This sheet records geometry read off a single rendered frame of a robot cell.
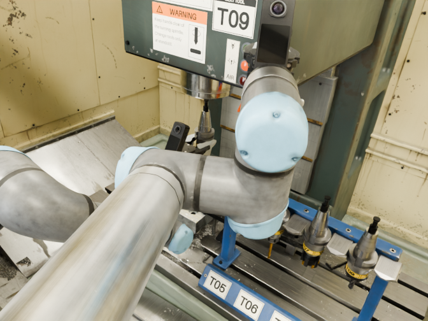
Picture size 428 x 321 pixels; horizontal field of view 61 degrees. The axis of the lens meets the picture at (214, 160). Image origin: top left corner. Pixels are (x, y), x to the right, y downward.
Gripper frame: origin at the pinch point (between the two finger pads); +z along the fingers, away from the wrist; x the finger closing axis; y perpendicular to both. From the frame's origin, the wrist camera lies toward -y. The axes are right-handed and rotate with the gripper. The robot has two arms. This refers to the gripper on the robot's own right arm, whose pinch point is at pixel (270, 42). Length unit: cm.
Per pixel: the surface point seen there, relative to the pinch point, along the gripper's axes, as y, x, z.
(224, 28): -0.3, -9.1, 7.0
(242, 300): 72, 3, 0
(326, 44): 3.6, 13.5, 19.1
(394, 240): 104, 76, 72
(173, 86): 66, -50, 149
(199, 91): 20.9, -16.4, 26.4
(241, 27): -1.2, -5.7, 5.0
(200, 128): 35, -16, 32
